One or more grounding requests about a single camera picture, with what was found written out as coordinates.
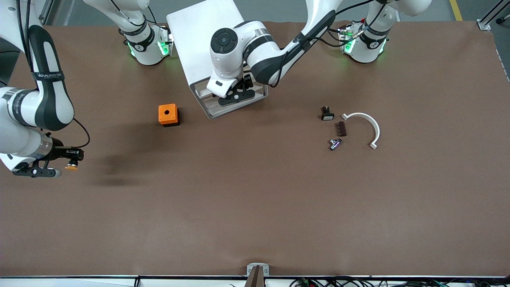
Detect orange box with hole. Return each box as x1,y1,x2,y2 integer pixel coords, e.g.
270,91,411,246
158,104,180,127

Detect aluminium frame profile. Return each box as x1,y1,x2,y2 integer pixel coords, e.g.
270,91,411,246
477,0,510,31

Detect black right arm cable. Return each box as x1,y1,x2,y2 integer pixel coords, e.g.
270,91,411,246
16,0,91,149

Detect white curved plastic clamp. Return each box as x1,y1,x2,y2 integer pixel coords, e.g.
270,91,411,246
341,112,381,150

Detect controller box green light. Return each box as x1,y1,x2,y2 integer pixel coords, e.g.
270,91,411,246
338,24,356,55
158,25,175,57

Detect white table edge rail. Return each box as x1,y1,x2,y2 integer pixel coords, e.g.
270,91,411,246
0,275,510,287

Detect tangled cable bundle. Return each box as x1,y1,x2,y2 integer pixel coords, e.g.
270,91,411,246
289,277,510,287

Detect black base cable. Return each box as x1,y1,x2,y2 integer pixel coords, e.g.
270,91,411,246
327,25,348,43

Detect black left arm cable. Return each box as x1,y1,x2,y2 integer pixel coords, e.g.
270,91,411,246
275,0,389,86

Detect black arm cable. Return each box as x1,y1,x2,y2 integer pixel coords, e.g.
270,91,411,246
275,0,389,86
16,0,91,149

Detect grey metal edge bracket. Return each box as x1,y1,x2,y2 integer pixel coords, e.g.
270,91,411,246
247,263,270,278

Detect brown camera mast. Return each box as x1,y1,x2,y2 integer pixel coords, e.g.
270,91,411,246
244,266,266,287

